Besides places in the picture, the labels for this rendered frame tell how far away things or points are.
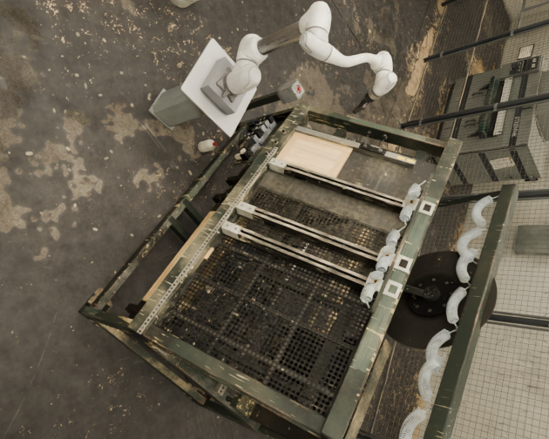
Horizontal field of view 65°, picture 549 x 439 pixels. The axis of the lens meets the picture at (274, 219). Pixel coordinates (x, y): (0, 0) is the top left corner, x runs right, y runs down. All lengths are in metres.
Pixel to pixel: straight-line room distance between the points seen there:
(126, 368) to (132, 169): 1.54
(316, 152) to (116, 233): 1.64
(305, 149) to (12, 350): 2.42
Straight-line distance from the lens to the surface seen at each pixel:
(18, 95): 3.41
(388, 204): 2.96
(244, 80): 2.98
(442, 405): 2.66
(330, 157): 3.28
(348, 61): 2.77
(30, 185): 3.32
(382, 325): 2.45
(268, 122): 3.48
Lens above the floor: 3.18
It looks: 45 degrees down
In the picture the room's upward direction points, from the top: 88 degrees clockwise
